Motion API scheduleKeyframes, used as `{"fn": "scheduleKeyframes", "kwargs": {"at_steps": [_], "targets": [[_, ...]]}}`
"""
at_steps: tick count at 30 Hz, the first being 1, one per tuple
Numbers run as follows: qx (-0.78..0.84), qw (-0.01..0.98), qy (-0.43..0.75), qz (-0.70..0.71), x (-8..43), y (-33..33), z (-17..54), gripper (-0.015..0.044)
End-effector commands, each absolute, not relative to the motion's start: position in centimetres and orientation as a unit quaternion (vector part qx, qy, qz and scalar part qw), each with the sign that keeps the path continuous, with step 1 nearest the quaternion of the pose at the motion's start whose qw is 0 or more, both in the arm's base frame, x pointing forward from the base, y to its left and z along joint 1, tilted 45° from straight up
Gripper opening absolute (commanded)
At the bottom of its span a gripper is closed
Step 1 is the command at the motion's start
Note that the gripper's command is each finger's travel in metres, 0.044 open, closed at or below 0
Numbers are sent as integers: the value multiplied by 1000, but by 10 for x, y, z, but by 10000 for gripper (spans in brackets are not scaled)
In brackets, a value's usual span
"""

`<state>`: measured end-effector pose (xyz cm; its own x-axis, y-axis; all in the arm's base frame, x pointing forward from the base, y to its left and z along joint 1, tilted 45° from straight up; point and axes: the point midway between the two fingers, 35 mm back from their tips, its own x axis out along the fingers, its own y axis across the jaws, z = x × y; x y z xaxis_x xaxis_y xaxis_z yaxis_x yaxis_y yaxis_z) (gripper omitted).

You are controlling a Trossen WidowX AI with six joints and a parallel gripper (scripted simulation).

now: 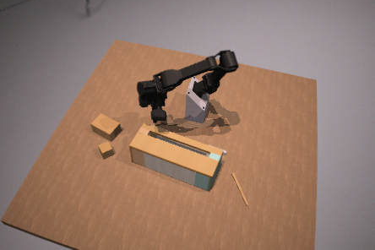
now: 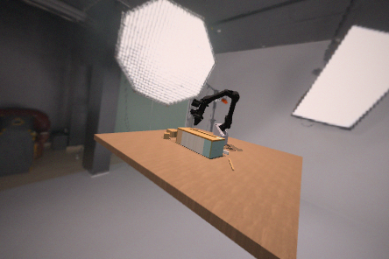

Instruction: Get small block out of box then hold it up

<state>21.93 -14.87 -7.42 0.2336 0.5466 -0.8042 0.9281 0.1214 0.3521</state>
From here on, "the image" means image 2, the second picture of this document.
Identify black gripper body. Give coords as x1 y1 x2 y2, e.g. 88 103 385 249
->
193 108 204 120

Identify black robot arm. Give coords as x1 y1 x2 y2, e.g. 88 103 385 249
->
190 89 239 131

